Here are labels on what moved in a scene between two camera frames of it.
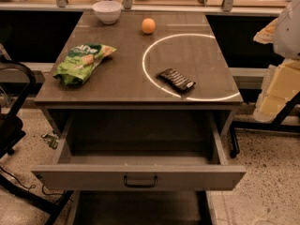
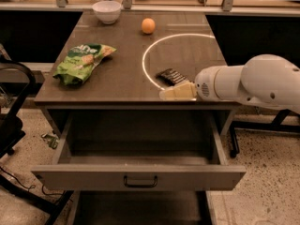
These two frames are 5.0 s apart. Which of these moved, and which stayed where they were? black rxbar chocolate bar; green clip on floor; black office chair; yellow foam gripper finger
Moved: yellow foam gripper finger
Stayed: green clip on floor; black office chair; black rxbar chocolate bar
